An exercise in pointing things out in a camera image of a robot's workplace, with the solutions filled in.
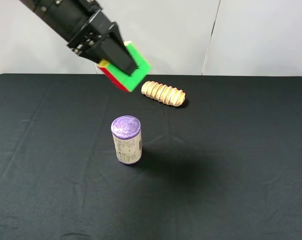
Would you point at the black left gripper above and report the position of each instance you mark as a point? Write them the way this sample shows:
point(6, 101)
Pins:
point(100, 39)

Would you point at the black tablecloth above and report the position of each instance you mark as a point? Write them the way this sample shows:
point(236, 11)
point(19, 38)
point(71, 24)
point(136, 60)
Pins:
point(226, 166)

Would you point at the purple white cylindrical roll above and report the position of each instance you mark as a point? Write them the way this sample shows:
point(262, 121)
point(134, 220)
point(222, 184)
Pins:
point(127, 138)

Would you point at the ridged bread roll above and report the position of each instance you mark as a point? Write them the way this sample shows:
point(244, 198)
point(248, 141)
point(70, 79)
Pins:
point(163, 93)

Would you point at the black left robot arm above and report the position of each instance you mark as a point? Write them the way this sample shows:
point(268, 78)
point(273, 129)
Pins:
point(65, 17)

